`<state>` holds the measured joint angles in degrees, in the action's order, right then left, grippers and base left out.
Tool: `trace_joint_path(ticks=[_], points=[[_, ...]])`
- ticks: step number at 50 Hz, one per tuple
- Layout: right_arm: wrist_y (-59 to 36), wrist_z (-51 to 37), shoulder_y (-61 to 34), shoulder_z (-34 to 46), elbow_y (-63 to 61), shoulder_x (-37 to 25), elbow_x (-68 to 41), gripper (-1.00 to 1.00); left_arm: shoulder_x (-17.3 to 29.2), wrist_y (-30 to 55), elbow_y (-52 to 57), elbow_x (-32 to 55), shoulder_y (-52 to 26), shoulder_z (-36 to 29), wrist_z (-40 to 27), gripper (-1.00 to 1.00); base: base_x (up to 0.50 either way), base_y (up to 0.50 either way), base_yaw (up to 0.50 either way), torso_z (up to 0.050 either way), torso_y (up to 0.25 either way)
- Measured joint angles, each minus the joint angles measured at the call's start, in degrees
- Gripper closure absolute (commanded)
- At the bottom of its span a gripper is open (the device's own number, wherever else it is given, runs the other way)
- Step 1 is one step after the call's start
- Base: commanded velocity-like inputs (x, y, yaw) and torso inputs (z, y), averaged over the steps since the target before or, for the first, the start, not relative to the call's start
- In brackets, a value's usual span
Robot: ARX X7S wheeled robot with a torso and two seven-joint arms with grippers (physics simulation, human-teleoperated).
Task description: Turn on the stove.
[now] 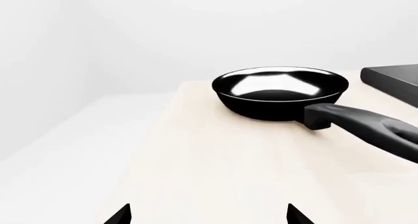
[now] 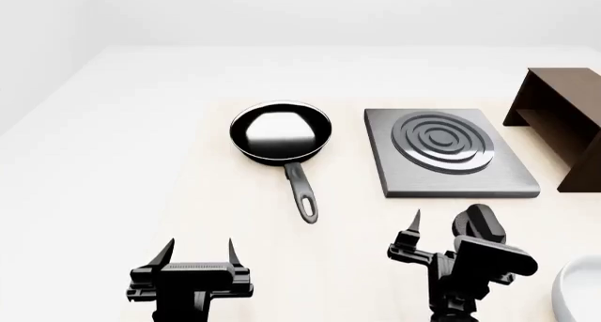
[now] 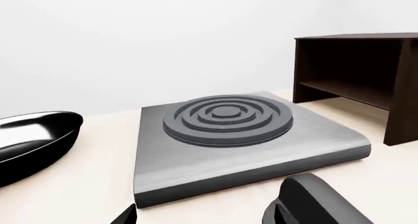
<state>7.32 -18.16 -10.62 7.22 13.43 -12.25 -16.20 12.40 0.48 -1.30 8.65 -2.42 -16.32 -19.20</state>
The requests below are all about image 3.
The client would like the dark grey round stove burner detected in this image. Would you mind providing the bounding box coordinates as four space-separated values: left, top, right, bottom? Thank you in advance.
162 94 294 147

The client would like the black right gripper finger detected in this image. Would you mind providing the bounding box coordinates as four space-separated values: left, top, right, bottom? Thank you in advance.
110 202 137 224

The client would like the silver flat stove base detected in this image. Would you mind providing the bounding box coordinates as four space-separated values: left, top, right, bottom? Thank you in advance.
133 91 372 209

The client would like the dark brown wooden cabinet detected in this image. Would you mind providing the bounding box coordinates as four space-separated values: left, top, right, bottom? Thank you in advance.
292 32 418 146

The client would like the glossy black frying pan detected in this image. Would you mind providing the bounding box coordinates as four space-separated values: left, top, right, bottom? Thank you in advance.
0 109 84 189

